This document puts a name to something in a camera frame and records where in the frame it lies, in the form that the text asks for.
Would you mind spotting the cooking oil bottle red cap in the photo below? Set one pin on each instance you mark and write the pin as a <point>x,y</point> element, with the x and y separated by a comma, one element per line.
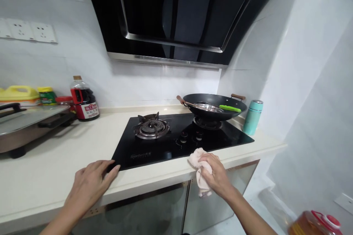
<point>314,225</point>

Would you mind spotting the soy sauce bottle red label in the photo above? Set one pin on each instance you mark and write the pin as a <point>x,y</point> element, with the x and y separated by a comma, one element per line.
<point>85,102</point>

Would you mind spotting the person's left hand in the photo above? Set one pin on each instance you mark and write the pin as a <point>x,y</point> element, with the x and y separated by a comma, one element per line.
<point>89,180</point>

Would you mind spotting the green labelled jar yellow lid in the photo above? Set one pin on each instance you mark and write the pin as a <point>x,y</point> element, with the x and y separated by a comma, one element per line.
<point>47,96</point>

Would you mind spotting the person's right hand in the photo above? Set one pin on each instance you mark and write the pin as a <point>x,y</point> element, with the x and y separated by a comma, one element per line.
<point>216,175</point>

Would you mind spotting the metal gas burner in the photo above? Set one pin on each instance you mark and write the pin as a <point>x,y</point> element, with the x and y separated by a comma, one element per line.
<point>206,124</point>
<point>151,127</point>

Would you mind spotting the white wall socket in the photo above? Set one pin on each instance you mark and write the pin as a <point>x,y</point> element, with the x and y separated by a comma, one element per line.
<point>43,32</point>
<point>20,29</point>
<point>3,28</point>

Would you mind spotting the black glass gas hob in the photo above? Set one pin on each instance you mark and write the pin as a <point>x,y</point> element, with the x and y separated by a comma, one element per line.
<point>165,149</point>

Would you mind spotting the red lidded jar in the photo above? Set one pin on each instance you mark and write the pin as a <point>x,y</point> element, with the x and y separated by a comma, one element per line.
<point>64,100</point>

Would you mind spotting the teal thermos bottle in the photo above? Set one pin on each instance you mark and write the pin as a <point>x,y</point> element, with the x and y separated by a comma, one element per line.
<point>252,119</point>

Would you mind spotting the yellow plastic jug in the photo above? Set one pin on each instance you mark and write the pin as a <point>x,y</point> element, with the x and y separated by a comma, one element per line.
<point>19,94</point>

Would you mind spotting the electric skillet with glass lid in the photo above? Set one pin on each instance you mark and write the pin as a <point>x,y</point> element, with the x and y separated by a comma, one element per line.
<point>30,124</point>

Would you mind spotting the black hob knob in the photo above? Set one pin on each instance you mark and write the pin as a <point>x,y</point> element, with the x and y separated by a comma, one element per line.
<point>200,134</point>
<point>184,135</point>

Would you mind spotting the person's right fingers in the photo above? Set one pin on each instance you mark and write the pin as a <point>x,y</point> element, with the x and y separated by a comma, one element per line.
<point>206,163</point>

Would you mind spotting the person's left thumb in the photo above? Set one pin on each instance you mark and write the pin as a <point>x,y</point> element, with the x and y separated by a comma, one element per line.
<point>112,174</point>

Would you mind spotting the glass cabinet door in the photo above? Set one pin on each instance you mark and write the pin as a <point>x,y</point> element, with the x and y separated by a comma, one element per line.
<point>218,213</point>
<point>143,213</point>

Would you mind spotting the white wall switch plate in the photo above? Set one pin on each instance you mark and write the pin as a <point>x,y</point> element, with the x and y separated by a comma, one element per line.
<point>344,204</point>

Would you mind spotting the black range hood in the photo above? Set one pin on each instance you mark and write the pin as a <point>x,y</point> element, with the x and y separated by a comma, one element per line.
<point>171,12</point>

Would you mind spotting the round metal plate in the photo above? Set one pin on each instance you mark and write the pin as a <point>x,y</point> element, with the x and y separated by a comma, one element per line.
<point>206,107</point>

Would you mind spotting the pink cleaning cloth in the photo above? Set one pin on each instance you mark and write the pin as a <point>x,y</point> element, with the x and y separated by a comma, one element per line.
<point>196,158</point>

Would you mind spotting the person's left fingers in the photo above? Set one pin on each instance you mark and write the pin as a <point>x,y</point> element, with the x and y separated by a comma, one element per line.
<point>100,165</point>

